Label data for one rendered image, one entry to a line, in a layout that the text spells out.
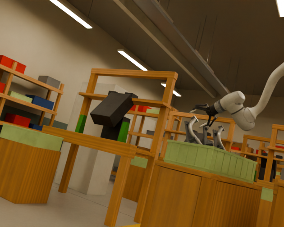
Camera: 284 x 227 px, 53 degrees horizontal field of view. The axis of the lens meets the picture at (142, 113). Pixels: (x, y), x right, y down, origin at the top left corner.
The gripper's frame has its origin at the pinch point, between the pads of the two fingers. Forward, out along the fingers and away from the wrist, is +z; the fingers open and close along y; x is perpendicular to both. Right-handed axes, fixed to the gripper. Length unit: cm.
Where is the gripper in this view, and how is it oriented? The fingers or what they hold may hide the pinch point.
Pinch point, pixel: (196, 119)
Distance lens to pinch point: 226.5
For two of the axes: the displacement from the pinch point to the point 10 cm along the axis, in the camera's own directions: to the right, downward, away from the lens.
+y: -5.8, -8.1, -0.6
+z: -6.4, 4.1, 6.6
